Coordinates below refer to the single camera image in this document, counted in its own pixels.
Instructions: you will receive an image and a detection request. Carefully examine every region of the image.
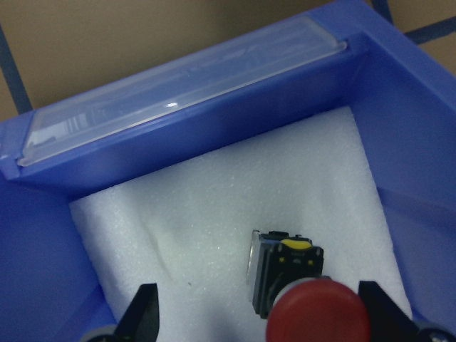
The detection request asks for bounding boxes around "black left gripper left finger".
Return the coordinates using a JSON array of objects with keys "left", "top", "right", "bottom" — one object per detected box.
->
[{"left": 114, "top": 284, "right": 160, "bottom": 341}]

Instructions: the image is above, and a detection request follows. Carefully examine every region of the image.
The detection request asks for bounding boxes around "red push button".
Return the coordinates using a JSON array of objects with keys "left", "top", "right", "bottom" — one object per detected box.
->
[{"left": 247, "top": 230, "right": 372, "bottom": 341}]

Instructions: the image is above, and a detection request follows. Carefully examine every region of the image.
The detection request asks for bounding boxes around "white foam pad left bin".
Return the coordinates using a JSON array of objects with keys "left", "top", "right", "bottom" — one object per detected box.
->
[{"left": 70, "top": 107, "right": 411, "bottom": 341}]

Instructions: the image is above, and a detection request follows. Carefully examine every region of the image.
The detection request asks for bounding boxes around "blue left plastic bin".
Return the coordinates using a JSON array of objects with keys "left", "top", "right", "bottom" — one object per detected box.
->
[{"left": 1, "top": 1, "right": 455, "bottom": 341}]

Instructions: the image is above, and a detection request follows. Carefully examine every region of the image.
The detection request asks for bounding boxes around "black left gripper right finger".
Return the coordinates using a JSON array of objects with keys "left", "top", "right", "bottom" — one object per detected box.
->
[{"left": 358, "top": 281, "right": 418, "bottom": 341}]

